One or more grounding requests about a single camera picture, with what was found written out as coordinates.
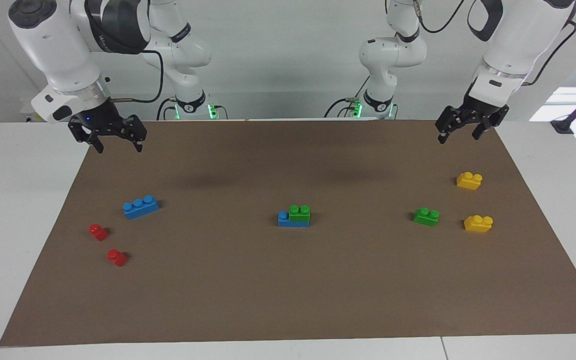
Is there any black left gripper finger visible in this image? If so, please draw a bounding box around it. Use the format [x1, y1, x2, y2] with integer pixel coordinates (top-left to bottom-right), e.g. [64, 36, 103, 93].
[435, 106, 469, 145]
[472, 112, 504, 141]

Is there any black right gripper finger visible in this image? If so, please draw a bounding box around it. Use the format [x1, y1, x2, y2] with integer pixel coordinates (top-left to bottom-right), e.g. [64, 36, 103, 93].
[122, 115, 147, 153]
[68, 120, 105, 154]

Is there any blue three-stud toy block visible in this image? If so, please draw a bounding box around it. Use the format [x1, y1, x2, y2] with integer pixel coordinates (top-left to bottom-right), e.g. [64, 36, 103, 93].
[122, 195, 160, 220]
[277, 210, 311, 228]

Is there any green two-stud toy block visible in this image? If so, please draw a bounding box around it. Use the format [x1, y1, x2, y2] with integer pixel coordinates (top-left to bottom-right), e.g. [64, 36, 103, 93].
[288, 204, 312, 223]
[413, 207, 440, 227]

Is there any yellow two-stud toy block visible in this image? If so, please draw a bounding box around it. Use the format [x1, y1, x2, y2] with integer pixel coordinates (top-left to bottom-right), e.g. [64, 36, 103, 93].
[463, 214, 494, 234]
[456, 171, 484, 191]

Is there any white box with yellow label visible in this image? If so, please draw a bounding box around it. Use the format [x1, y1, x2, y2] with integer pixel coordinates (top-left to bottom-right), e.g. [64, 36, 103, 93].
[20, 99, 44, 123]

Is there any brown table mat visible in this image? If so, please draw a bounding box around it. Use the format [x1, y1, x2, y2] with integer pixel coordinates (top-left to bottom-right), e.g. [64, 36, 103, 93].
[0, 119, 576, 347]

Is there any black right arm base cable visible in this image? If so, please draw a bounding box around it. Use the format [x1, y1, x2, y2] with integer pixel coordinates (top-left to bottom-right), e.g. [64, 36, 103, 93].
[156, 97, 177, 121]

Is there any black arm base cable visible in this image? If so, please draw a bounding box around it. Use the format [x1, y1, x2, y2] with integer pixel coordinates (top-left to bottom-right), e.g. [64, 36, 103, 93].
[324, 75, 372, 119]
[156, 97, 177, 121]

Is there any black left arm gripper cable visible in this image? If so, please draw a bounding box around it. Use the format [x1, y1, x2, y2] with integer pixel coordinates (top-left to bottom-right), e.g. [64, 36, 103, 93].
[414, 0, 576, 87]

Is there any black left arm base cable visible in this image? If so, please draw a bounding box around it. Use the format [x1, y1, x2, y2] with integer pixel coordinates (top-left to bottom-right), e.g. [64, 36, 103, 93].
[324, 75, 372, 119]

